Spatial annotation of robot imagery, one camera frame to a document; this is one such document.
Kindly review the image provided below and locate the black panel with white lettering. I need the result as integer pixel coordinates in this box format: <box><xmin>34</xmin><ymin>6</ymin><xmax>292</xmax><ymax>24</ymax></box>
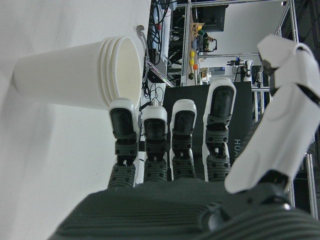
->
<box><xmin>138</xmin><ymin>81</ymin><xmax>254</xmax><ymax>181</ymax></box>

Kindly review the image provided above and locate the aluminium frame rack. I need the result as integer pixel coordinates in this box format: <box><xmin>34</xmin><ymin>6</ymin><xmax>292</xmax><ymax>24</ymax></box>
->
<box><xmin>181</xmin><ymin>0</ymin><xmax>301</xmax><ymax>87</ymax></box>

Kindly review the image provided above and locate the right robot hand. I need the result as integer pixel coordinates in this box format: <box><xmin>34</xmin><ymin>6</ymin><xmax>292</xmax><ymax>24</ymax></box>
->
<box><xmin>47</xmin><ymin>33</ymin><xmax>320</xmax><ymax>240</ymax></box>

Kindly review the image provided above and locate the black monitor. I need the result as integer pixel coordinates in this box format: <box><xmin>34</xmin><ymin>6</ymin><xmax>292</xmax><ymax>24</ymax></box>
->
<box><xmin>196</xmin><ymin>4</ymin><xmax>227</xmax><ymax>33</ymax></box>

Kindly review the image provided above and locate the white paper cup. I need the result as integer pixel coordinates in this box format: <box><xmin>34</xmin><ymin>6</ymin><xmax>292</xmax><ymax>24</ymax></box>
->
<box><xmin>12</xmin><ymin>35</ymin><xmax>143</xmax><ymax>111</ymax></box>

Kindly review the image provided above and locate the small white robot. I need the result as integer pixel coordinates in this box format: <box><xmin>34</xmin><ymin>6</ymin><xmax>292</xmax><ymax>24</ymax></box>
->
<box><xmin>243</xmin><ymin>59</ymin><xmax>254</xmax><ymax>82</ymax></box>

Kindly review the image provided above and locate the wooden rack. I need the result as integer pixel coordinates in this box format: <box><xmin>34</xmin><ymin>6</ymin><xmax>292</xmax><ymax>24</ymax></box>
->
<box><xmin>189</xmin><ymin>21</ymin><xmax>206</xmax><ymax>40</ymax></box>

